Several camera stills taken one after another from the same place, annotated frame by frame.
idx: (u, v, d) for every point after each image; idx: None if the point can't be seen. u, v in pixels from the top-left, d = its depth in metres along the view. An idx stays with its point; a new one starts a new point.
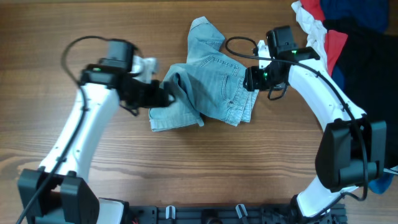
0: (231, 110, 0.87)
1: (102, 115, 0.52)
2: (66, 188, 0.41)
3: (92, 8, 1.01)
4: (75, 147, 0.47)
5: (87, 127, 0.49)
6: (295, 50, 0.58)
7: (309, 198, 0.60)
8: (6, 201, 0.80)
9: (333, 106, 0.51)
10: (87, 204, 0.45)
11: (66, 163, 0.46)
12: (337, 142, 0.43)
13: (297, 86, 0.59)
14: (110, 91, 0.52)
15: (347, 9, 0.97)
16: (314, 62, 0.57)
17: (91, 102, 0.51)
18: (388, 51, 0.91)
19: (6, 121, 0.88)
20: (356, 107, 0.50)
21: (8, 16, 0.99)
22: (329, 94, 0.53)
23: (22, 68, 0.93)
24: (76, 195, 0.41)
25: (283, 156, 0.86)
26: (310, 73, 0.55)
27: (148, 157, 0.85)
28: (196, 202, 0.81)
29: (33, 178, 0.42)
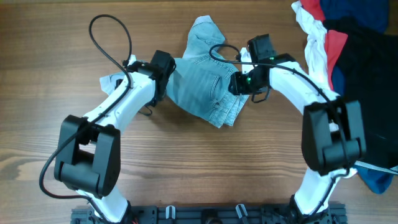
0: (216, 111, 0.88)
1: (138, 99, 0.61)
2: (104, 136, 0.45)
3: (92, 7, 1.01)
4: (116, 109, 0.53)
5: (129, 99, 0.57)
6: (272, 57, 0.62)
7: (304, 194, 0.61)
8: (6, 201, 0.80)
9: (309, 93, 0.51)
10: (114, 166, 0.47)
11: (107, 117, 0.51)
12: (314, 123, 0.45)
13: (279, 89, 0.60)
14: (151, 80, 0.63)
15: (347, 9, 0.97)
16: (290, 63, 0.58)
17: (135, 83, 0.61)
18: (388, 51, 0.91)
19: (6, 121, 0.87)
20: (330, 91, 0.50)
21: (8, 15, 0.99)
22: (305, 86, 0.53)
23: (22, 68, 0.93)
24: (112, 143, 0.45)
25: (283, 156, 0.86)
26: (286, 72, 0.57)
27: (148, 157, 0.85)
28: (196, 202, 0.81)
29: (76, 123, 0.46)
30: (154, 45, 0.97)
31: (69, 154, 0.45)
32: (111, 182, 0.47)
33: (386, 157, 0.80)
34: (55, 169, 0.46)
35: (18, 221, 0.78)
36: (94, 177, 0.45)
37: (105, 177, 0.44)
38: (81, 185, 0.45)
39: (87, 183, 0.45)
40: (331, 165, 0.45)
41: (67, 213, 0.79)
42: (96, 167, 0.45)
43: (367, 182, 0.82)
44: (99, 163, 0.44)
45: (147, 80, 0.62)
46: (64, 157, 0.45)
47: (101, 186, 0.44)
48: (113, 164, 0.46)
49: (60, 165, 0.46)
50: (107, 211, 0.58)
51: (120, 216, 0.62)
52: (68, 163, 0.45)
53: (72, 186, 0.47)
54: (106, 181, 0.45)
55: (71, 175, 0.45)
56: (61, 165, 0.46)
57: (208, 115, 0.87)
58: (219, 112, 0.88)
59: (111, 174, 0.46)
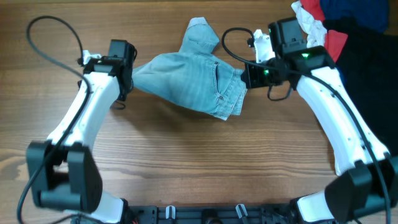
0: (221, 106, 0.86)
1: (104, 99, 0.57)
2: (72, 157, 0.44)
3: (92, 7, 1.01)
4: (81, 121, 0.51)
5: (92, 104, 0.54)
6: (306, 54, 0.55)
7: (311, 206, 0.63)
8: (6, 201, 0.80)
9: (353, 139, 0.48)
10: (93, 180, 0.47)
11: (71, 134, 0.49)
12: (359, 193, 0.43)
13: (305, 96, 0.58)
14: (112, 77, 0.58)
15: (347, 9, 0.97)
16: (328, 71, 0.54)
17: (94, 86, 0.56)
18: (388, 51, 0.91)
19: (6, 121, 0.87)
20: (377, 145, 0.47)
21: (9, 15, 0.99)
22: (350, 124, 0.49)
23: (22, 69, 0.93)
24: (84, 163, 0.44)
25: (283, 156, 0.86)
26: (326, 93, 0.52)
27: (148, 157, 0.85)
28: (196, 202, 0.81)
29: (40, 149, 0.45)
30: (153, 45, 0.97)
31: (44, 181, 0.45)
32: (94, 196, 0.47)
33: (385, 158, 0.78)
34: (34, 198, 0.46)
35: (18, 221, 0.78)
36: (76, 200, 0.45)
37: (86, 197, 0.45)
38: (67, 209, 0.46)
39: (71, 205, 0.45)
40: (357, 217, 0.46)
41: None
42: (73, 187, 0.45)
43: None
44: (76, 184, 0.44)
45: (108, 78, 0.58)
46: (39, 185, 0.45)
47: (86, 205, 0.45)
48: (91, 182, 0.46)
49: (38, 195, 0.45)
50: (105, 218, 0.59)
51: (117, 218, 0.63)
52: (45, 190, 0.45)
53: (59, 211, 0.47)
54: (88, 199, 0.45)
55: (53, 201, 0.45)
56: (40, 195, 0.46)
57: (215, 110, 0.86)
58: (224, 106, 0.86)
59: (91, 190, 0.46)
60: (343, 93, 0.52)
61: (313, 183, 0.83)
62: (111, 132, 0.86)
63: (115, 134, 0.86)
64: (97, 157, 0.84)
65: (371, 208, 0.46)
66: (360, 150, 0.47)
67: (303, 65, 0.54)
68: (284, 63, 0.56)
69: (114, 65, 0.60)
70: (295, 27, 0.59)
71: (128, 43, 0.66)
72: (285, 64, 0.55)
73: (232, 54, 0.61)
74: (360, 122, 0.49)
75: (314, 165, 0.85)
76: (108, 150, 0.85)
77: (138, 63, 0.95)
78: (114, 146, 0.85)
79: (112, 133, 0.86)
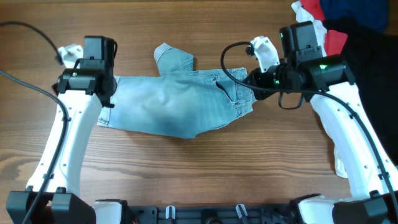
0: (240, 109, 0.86)
1: (84, 124, 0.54)
2: (57, 205, 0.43)
3: (92, 7, 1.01)
4: (61, 161, 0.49)
5: (71, 137, 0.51)
6: (324, 65, 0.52)
7: (311, 210, 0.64)
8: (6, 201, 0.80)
9: (370, 168, 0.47)
10: (84, 215, 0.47)
11: (53, 180, 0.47)
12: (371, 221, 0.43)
13: (321, 114, 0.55)
14: (91, 95, 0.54)
15: (347, 9, 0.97)
16: (347, 91, 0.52)
17: (72, 111, 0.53)
18: (388, 51, 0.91)
19: (6, 121, 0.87)
20: (393, 176, 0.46)
21: (8, 15, 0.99)
22: (369, 154, 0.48)
23: (22, 68, 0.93)
24: (68, 211, 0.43)
25: (283, 156, 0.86)
26: (344, 112, 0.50)
27: (148, 157, 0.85)
28: (196, 202, 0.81)
29: (22, 200, 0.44)
30: (154, 46, 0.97)
31: None
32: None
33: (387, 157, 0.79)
34: None
35: None
36: None
37: None
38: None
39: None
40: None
41: None
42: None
43: None
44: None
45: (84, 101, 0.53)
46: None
47: None
48: (81, 219, 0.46)
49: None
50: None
51: (118, 221, 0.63)
52: None
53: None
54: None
55: None
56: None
57: (226, 122, 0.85)
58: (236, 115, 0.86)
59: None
60: (362, 114, 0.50)
61: (313, 183, 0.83)
62: (111, 132, 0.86)
63: (116, 134, 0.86)
64: (97, 157, 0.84)
65: None
66: (378, 181, 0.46)
67: (319, 76, 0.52)
68: (300, 74, 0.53)
69: (94, 74, 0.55)
70: (310, 33, 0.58)
71: (106, 38, 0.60)
72: (301, 76, 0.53)
73: (234, 79, 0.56)
74: (379, 148, 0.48)
75: (314, 165, 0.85)
76: (108, 150, 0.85)
77: (138, 63, 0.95)
78: (114, 146, 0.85)
79: (112, 133, 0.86)
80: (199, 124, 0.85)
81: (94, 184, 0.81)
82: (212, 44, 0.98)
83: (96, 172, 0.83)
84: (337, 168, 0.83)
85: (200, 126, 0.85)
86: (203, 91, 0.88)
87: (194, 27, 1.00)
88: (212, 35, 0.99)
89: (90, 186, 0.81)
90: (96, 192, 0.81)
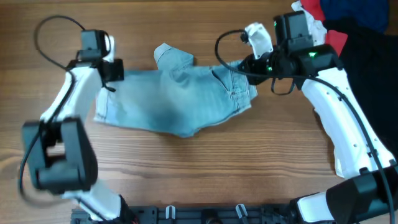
0: (237, 99, 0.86)
1: (87, 91, 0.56)
2: (66, 124, 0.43)
3: (92, 7, 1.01)
4: (69, 102, 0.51)
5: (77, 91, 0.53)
6: (313, 53, 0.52)
7: (311, 209, 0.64)
8: (6, 201, 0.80)
9: (359, 146, 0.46)
10: (89, 154, 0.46)
11: (63, 112, 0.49)
12: (360, 197, 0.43)
13: (312, 99, 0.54)
14: (93, 68, 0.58)
15: (347, 9, 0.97)
16: (337, 74, 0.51)
17: (78, 76, 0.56)
18: (388, 50, 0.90)
19: (6, 121, 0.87)
20: (383, 154, 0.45)
21: (8, 15, 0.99)
22: (357, 132, 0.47)
23: (22, 68, 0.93)
24: (78, 127, 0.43)
25: (283, 156, 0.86)
26: (333, 96, 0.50)
27: (148, 157, 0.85)
28: (196, 202, 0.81)
29: (34, 123, 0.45)
30: (153, 46, 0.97)
31: (41, 157, 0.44)
32: (91, 170, 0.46)
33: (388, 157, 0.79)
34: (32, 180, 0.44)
35: (18, 221, 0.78)
36: (74, 172, 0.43)
37: (83, 167, 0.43)
38: (66, 185, 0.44)
39: (69, 178, 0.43)
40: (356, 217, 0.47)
41: (67, 213, 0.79)
42: (70, 156, 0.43)
43: None
44: (74, 152, 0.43)
45: (88, 68, 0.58)
46: (36, 162, 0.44)
47: (83, 177, 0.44)
48: (87, 155, 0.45)
49: (35, 174, 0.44)
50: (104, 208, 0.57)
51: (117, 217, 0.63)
52: (44, 169, 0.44)
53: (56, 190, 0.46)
54: (86, 169, 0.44)
55: (51, 182, 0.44)
56: (38, 174, 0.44)
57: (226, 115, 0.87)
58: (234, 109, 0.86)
59: (88, 164, 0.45)
60: (352, 97, 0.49)
61: (314, 183, 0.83)
62: (111, 132, 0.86)
63: (115, 134, 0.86)
64: (97, 157, 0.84)
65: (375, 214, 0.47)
66: (367, 158, 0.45)
67: (309, 63, 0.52)
68: (290, 61, 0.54)
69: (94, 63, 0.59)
70: (303, 20, 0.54)
71: (98, 30, 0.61)
72: (291, 63, 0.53)
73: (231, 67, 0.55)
74: (368, 127, 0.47)
75: (314, 165, 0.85)
76: (108, 150, 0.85)
77: (138, 63, 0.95)
78: (114, 146, 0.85)
79: (112, 133, 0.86)
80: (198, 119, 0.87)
81: None
82: (212, 44, 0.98)
83: None
84: (336, 168, 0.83)
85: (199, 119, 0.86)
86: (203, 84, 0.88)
87: (194, 27, 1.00)
88: (213, 36, 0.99)
89: None
90: None
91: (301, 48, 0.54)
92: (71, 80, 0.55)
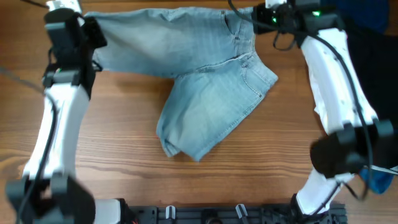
0: (251, 68, 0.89)
1: (73, 116, 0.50)
2: (55, 187, 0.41)
3: (91, 8, 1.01)
4: (54, 145, 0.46)
5: (61, 131, 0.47)
6: (318, 12, 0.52)
7: (305, 198, 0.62)
8: (6, 201, 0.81)
9: (347, 102, 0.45)
10: (84, 198, 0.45)
11: (48, 165, 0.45)
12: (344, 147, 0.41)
13: (313, 61, 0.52)
14: (76, 87, 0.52)
15: (347, 9, 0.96)
16: (334, 37, 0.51)
17: (59, 103, 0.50)
18: (390, 51, 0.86)
19: (7, 121, 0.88)
20: (368, 110, 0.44)
21: (10, 15, 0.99)
22: (345, 85, 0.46)
23: (22, 68, 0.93)
24: (66, 192, 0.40)
25: (284, 156, 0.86)
26: (329, 55, 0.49)
27: (148, 156, 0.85)
28: (196, 202, 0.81)
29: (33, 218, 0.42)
30: None
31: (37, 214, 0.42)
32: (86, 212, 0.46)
33: None
34: None
35: None
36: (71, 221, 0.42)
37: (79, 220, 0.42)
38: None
39: None
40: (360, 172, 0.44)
41: None
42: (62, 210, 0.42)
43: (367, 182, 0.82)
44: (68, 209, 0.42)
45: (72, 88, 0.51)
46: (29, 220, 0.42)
47: None
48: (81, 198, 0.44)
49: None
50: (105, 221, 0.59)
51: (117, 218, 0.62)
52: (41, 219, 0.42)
53: None
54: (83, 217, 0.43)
55: None
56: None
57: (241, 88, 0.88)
58: (234, 55, 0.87)
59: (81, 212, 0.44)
60: (347, 56, 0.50)
61: None
62: (111, 132, 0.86)
63: (115, 134, 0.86)
64: (97, 157, 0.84)
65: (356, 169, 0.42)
66: (351, 113, 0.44)
67: (312, 22, 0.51)
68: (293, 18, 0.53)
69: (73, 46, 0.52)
70: None
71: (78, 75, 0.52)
72: (294, 20, 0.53)
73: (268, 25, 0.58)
74: (357, 86, 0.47)
75: None
76: (107, 150, 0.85)
77: None
78: (114, 145, 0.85)
79: (112, 133, 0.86)
80: (196, 70, 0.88)
81: (94, 183, 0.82)
82: None
83: (96, 172, 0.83)
84: None
85: (204, 86, 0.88)
86: (198, 32, 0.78)
87: None
88: None
89: (90, 185, 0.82)
90: (96, 191, 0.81)
91: (308, 7, 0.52)
92: (51, 108, 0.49)
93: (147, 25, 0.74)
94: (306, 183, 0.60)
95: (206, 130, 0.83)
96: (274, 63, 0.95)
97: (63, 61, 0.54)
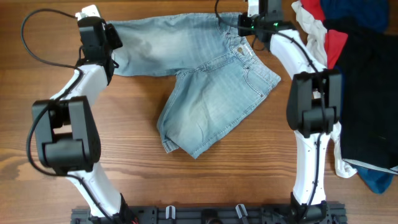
0: (255, 68, 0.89)
1: (94, 81, 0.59)
2: (72, 105, 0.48)
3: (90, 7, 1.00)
4: (78, 88, 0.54)
5: (84, 82, 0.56)
6: (277, 23, 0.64)
7: (297, 182, 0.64)
8: (7, 201, 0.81)
9: (301, 63, 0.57)
10: (94, 134, 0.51)
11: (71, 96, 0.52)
12: (298, 88, 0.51)
13: (280, 55, 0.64)
14: (100, 65, 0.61)
15: (347, 9, 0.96)
16: (291, 32, 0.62)
17: (85, 69, 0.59)
18: (390, 52, 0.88)
19: (6, 121, 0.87)
20: (318, 64, 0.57)
21: (9, 15, 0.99)
22: (298, 53, 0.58)
23: (21, 68, 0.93)
24: (83, 108, 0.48)
25: (284, 156, 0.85)
26: (286, 41, 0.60)
27: (148, 157, 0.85)
28: (196, 201, 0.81)
29: (47, 136, 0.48)
30: None
31: (49, 133, 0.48)
32: (95, 147, 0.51)
33: (386, 157, 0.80)
34: (40, 154, 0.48)
35: (18, 220, 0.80)
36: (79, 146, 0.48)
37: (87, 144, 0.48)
38: (71, 160, 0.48)
39: (74, 154, 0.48)
40: (328, 124, 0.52)
41: (66, 212, 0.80)
42: (76, 134, 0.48)
43: (367, 182, 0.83)
44: (79, 132, 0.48)
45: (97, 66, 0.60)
46: (43, 138, 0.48)
47: (86, 152, 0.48)
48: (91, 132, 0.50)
49: (42, 149, 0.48)
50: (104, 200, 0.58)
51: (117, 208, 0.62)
52: (52, 143, 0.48)
53: (61, 167, 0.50)
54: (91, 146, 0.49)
55: (59, 153, 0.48)
56: (43, 147, 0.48)
57: (242, 87, 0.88)
58: (233, 51, 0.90)
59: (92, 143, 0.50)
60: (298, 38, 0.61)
61: None
62: (111, 132, 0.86)
63: (115, 134, 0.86)
64: None
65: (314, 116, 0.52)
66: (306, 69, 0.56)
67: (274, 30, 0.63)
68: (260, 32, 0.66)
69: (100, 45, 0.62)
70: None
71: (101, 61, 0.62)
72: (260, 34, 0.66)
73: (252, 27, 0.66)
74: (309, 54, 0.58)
75: None
76: (107, 150, 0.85)
77: None
78: (114, 146, 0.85)
79: (111, 133, 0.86)
80: (197, 67, 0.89)
81: None
82: None
83: None
84: (337, 168, 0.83)
85: (203, 85, 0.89)
86: (194, 30, 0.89)
87: None
88: None
89: None
90: None
91: (271, 20, 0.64)
92: (78, 72, 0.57)
93: (152, 30, 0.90)
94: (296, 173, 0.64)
95: (205, 126, 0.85)
96: (274, 62, 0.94)
97: (90, 54, 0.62)
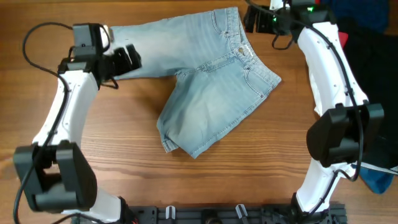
0: (256, 68, 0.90)
1: (83, 99, 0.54)
2: (61, 155, 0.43)
3: (90, 7, 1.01)
4: (64, 119, 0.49)
5: (71, 104, 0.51)
6: (311, 8, 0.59)
7: (306, 194, 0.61)
8: (6, 201, 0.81)
9: (339, 86, 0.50)
10: (87, 173, 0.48)
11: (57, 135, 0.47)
12: (334, 126, 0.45)
13: (306, 53, 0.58)
14: (87, 73, 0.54)
15: (347, 9, 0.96)
16: (328, 28, 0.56)
17: (71, 84, 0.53)
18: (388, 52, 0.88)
19: (5, 121, 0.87)
20: (360, 94, 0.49)
21: (9, 15, 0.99)
22: (335, 65, 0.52)
23: (20, 68, 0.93)
24: (72, 160, 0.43)
25: (284, 156, 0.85)
26: (323, 44, 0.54)
27: (148, 156, 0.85)
28: (196, 202, 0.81)
29: (37, 186, 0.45)
30: None
31: (37, 183, 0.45)
32: (89, 188, 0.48)
33: (386, 157, 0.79)
34: (30, 203, 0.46)
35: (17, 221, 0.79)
36: (73, 196, 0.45)
37: (80, 193, 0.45)
38: (65, 206, 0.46)
39: (68, 203, 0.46)
40: (353, 158, 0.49)
41: None
42: (66, 186, 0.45)
43: (367, 182, 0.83)
44: (71, 186, 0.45)
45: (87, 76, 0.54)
46: (32, 189, 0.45)
47: (81, 201, 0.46)
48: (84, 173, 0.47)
49: (32, 199, 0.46)
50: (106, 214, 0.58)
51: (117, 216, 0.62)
52: (42, 193, 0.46)
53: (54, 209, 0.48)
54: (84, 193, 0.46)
55: (51, 203, 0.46)
56: (33, 198, 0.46)
57: (242, 87, 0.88)
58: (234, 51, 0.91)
59: (86, 185, 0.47)
60: (339, 47, 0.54)
61: None
62: (111, 132, 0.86)
63: (115, 134, 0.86)
64: (97, 156, 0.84)
65: (344, 150, 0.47)
66: (343, 96, 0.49)
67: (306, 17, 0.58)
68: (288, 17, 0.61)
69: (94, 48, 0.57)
70: None
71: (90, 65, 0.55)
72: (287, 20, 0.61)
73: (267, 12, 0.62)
74: (348, 71, 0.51)
75: None
76: (107, 150, 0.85)
77: None
78: (114, 146, 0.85)
79: (111, 133, 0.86)
80: (197, 67, 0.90)
81: None
82: None
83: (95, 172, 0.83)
84: None
85: (203, 85, 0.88)
86: (194, 30, 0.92)
87: None
88: None
89: None
90: None
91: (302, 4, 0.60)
92: (63, 89, 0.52)
93: (153, 32, 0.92)
94: (305, 180, 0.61)
95: (205, 126, 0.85)
96: (273, 62, 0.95)
97: (79, 55, 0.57)
